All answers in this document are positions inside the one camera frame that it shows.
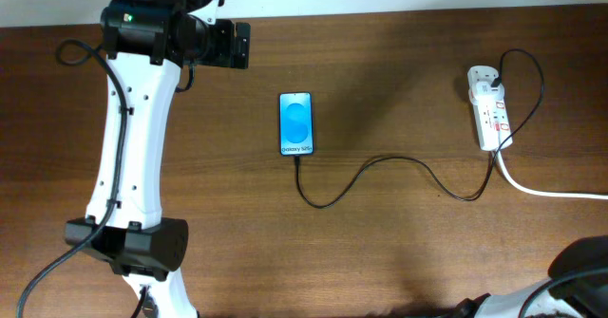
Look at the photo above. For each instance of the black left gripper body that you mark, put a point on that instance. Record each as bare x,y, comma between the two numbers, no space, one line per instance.
218,48

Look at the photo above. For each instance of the blue Galaxy smartphone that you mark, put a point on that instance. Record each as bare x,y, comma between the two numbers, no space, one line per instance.
296,131

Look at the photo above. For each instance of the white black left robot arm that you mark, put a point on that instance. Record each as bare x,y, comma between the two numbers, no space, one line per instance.
149,45

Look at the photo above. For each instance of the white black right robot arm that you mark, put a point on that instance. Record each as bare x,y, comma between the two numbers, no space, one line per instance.
576,287

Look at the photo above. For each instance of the white power strip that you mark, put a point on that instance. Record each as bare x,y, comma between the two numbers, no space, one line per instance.
491,119

